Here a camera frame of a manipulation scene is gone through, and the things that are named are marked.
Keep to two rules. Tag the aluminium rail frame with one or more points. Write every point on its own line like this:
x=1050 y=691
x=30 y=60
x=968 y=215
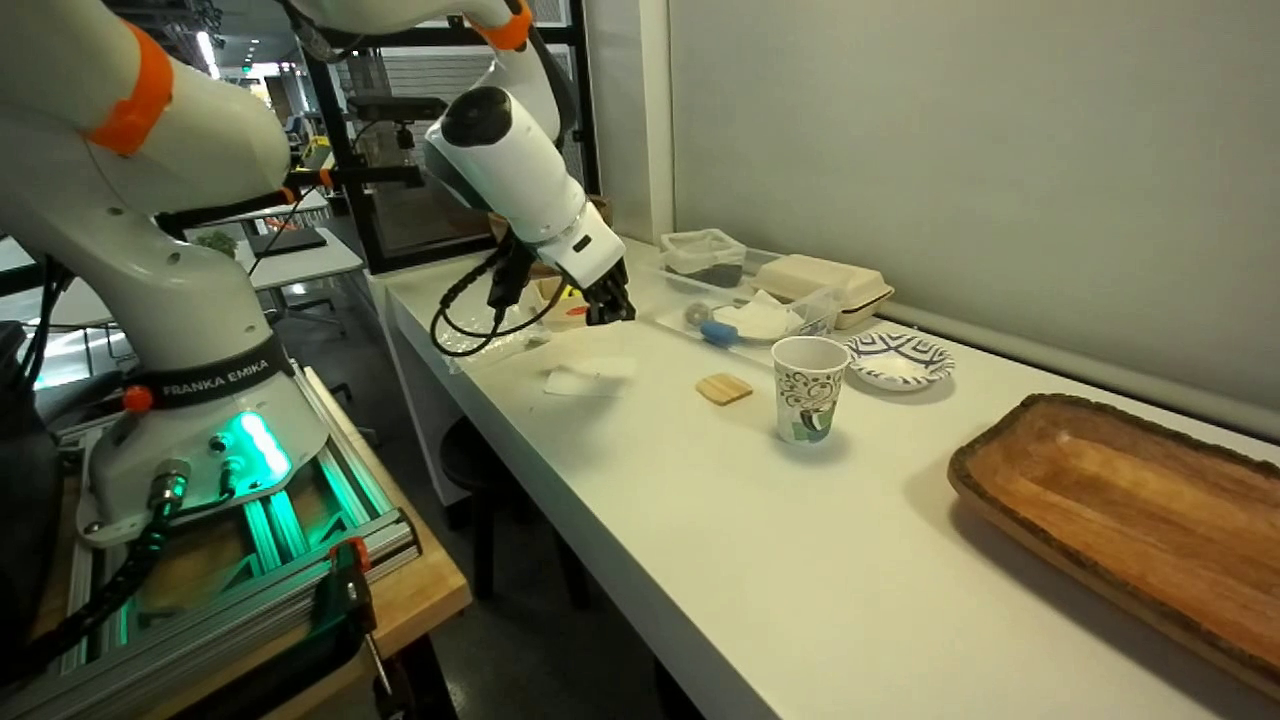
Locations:
x=265 y=533

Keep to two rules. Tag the green print paper cup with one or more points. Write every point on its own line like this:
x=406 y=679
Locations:
x=811 y=392

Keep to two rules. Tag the tan square cracker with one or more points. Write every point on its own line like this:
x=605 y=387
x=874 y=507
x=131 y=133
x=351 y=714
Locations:
x=724 y=391

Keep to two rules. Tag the wooden base board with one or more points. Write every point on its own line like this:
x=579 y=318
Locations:
x=414 y=601

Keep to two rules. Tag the grey background desk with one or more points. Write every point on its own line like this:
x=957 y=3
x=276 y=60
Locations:
x=306 y=257

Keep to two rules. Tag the black red clamp tool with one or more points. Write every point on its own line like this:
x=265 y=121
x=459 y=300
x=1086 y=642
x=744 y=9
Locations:
x=352 y=614

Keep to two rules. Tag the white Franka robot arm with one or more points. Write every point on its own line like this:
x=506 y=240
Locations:
x=163 y=280

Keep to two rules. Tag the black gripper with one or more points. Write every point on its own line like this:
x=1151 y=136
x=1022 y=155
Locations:
x=605 y=280

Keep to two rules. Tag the black white patterned plate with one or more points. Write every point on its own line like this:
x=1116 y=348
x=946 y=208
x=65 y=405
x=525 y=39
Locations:
x=900 y=361

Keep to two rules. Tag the black metal frame cart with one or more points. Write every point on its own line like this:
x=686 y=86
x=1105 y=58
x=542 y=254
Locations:
x=401 y=203

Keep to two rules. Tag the wooden tray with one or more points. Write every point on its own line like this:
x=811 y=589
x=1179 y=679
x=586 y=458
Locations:
x=1132 y=521

